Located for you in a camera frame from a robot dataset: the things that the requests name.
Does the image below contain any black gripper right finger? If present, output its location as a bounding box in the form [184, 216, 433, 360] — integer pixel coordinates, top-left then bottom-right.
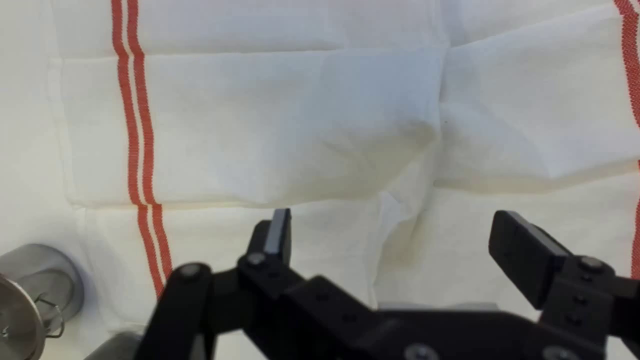
[489, 209, 616, 343]

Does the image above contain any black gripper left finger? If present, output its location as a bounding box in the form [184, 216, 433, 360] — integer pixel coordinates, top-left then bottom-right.
[236, 206, 317, 302]

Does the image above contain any white towel with red stripes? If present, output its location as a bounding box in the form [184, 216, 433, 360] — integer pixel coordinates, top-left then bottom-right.
[47, 0, 640, 360]

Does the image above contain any small metal cup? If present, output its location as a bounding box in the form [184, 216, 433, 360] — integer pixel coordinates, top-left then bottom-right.
[0, 242, 86, 360]

